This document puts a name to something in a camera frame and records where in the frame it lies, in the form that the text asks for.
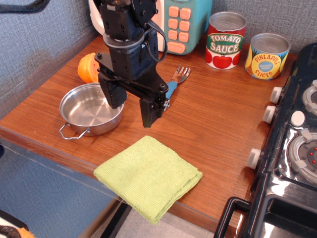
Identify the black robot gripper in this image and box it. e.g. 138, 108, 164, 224
95, 27, 168, 128

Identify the green towel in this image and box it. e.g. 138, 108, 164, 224
94, 136, 203, 225

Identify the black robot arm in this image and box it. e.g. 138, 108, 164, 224
94, 0, 168, 127

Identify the small steel pot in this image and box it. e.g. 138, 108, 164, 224
59, 83, 125, 140

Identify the orange plastic fruit half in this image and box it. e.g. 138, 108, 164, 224
77, 53, 99, 83

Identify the teal toy microwave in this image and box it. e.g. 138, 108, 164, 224
88, 0, 212, 55

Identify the tomato sauce can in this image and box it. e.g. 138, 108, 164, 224
205, 11, 247, 70

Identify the pineapple slices can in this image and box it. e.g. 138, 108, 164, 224
245, 33, 291, 80

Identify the orange black object corner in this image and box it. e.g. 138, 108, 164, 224
0, 210, 35, 238

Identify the black toy stove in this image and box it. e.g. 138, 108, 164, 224
214, 43, 317, 238

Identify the blue handled fork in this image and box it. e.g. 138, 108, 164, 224
165, 66, 191, 99

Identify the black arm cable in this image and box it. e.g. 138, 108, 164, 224
143, 20, 168, 63

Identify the black cable top left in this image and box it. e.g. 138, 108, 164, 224
0, 0, 50, 14

